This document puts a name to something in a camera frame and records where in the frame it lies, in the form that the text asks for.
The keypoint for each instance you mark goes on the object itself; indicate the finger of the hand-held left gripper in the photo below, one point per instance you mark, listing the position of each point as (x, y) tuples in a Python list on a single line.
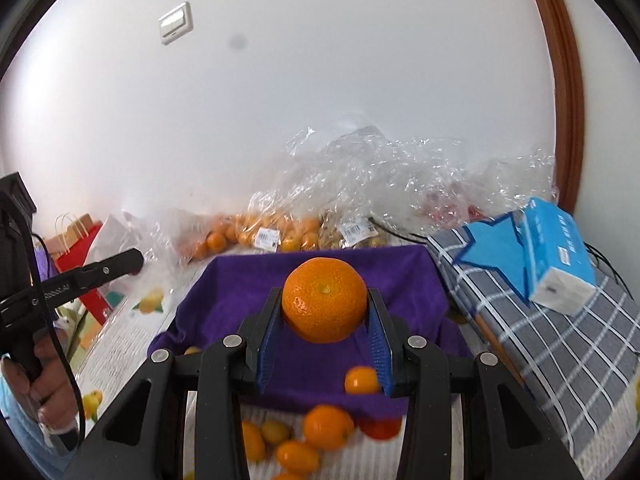
[(114, 263)]

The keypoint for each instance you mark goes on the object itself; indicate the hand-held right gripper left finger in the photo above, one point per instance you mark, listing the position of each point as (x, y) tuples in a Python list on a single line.
[(267, 356)]

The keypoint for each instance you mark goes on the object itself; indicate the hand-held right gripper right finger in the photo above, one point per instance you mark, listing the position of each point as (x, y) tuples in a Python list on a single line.
[(379, 356)]

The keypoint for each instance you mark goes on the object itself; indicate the large orange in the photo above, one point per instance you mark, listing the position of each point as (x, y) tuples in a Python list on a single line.
[(324, 300)]

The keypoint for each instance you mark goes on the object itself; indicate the person's left forearm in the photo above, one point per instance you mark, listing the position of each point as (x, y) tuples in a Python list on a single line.
[(25, 447)]

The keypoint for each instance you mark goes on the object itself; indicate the person's left hand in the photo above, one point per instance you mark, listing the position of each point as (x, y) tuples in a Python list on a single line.
[(52, 385)]

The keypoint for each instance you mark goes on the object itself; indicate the white plastic bag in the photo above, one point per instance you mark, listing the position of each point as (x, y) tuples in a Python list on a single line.
[(112, 240)]

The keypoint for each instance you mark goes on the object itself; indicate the small orange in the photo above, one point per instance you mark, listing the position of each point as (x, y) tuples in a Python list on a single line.
[(192, 350), (362, 380)]

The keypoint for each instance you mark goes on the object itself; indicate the red paper bag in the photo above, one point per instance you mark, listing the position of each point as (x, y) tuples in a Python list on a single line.
[(75, 260)]

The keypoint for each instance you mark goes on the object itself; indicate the brown paper bag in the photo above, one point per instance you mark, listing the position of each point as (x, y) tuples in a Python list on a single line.
[(75, 232)]

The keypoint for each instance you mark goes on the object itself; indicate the lemon print tablecloth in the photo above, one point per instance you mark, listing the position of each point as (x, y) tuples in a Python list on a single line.
[(125, 330)]

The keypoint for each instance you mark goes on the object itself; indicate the red tomato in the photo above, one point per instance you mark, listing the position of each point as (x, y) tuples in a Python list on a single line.
[(381, 429)]

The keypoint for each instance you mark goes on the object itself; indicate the yellow kumquat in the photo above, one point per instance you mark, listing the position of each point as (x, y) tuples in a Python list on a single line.
[(275, 431)]

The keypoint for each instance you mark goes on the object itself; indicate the purple cloth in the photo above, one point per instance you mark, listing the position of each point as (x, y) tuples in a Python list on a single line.
[(240, 285)]

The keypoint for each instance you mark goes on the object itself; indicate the oval orange kumquat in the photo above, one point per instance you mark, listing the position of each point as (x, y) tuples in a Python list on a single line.
[(254, 442), (297, 456)]

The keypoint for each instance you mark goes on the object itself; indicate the medium orange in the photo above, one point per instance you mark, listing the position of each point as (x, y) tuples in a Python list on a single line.
[(328, 427)]

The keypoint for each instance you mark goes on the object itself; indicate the clear bag of oranges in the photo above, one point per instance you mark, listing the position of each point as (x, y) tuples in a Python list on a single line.
[(240, 232)]

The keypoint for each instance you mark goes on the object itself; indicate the clear bag of brown fruit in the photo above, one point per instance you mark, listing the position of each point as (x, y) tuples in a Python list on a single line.
[(350, 232)]

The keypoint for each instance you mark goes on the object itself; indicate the blue star cushion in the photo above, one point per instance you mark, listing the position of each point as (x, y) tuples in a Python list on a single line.
[(492, 255)]

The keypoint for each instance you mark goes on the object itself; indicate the clear bag of red fruit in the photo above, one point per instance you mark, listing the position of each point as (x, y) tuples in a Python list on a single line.
[(450, 212)]

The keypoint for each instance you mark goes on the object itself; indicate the grey plaid cloth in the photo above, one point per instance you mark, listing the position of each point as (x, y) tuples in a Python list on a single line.
[(565, 360)]

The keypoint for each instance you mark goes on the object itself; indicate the crumpled clear plastic wrap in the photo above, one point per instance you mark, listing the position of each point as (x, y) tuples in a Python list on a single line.
[(380, 170)]

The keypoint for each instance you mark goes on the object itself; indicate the blue tissue pack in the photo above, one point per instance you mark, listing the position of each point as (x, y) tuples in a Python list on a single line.
[(560, 255)]

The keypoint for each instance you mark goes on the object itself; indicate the white light switch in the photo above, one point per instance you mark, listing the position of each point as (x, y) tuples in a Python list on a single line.
[(175, 23)]

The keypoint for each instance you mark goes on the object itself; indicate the brown wooden door frame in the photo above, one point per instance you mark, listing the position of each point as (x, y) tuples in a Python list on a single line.
[(567, 90)]

